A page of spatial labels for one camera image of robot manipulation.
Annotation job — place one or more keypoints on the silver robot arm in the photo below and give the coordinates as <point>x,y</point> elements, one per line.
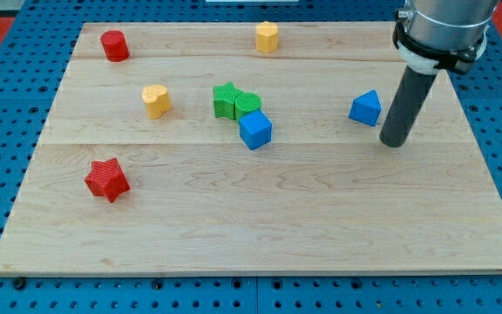
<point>435,35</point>

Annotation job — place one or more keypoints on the blue cube block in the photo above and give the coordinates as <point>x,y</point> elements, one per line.
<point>255,129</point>

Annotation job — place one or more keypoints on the wooden board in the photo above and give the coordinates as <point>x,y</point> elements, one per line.
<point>323,198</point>

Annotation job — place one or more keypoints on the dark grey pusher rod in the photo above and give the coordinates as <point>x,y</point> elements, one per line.
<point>408,101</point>

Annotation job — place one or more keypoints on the red cylinder block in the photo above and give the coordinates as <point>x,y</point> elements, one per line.
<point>115,45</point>

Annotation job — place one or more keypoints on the red star block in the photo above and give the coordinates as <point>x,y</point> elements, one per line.
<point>107,179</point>

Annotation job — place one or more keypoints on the green star block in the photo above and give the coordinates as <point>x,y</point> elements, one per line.
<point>224,100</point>

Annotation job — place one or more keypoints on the yellow heart block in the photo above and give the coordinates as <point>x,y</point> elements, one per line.
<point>156,99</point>

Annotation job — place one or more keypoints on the yellow hexagon block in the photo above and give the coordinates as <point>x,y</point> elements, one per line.
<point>267,35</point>

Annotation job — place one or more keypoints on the blue triangle block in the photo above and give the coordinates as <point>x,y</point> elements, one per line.
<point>366,108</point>

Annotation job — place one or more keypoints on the green cylinder block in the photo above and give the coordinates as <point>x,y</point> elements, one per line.
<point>246,103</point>

